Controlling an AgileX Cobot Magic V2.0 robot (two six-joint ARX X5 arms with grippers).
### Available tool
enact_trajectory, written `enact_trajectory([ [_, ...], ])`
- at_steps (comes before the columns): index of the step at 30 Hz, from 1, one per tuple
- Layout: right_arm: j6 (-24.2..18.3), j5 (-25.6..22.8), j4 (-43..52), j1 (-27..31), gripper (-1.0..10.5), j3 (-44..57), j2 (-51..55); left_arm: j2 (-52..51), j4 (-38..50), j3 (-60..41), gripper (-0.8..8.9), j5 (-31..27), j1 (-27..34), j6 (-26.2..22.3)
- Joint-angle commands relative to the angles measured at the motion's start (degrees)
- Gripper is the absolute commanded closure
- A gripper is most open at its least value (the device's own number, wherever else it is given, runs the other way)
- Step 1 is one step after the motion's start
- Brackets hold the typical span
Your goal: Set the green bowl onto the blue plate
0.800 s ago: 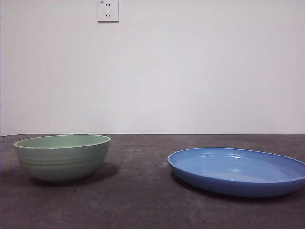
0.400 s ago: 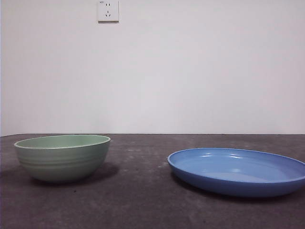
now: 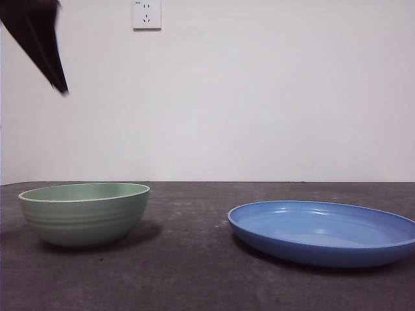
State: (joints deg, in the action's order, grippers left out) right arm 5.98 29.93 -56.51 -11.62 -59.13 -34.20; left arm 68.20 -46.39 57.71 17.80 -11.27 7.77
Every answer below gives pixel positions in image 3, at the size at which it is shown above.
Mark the white wall socket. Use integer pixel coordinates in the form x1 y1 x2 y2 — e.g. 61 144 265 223
132 0 162 32

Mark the blue plate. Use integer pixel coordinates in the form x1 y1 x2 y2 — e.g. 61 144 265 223
227 200 415 269

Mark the green ribbed bowl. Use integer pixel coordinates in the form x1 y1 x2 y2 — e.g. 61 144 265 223
18 182 152 249

